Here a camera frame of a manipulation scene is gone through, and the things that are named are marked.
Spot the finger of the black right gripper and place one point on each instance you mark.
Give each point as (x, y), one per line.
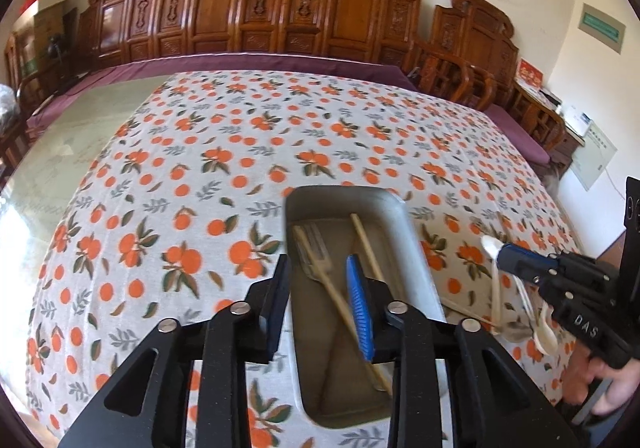
(524, 264)

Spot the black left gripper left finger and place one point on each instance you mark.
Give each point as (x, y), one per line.
(145, 401)

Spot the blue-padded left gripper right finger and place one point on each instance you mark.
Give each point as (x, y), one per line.
(494, 403)

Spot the large white plastic spoon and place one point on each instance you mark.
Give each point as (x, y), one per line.
(543, 335)

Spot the dark wooden chopstick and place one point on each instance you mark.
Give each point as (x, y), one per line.
(367, 248)

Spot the light bamboo chopstick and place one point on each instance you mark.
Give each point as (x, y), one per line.
(467, 313)
(376, 374)

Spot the metal fork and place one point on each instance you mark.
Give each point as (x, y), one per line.
(312, 250)

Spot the purple armchair cushion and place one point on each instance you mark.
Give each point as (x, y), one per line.
(531, 151)

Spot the wooden side table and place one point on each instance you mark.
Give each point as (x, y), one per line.
(546, 127)

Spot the grey metal tray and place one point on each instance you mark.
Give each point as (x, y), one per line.
(329, 228)

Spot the red gift box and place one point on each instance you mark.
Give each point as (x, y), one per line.
(527, 74)

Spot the orange-print tablecloth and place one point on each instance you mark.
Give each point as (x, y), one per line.
(175, 204)

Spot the carved wooden armchair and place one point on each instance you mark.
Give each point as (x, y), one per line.
(470, 57)

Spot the white plastic bag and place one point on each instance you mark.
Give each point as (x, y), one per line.
(9, 108)

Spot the purple sofa cushion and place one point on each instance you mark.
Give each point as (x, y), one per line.
(376, 73)

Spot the carved wooden sofa bench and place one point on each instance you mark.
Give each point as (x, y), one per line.
(113, 32)

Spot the cardboard boxes stack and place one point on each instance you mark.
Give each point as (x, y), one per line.
(38, 22)

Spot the white electrical wall panel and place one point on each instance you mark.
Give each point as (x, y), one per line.
(591, 159)

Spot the green wall sign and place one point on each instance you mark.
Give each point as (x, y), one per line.
(602, 27)

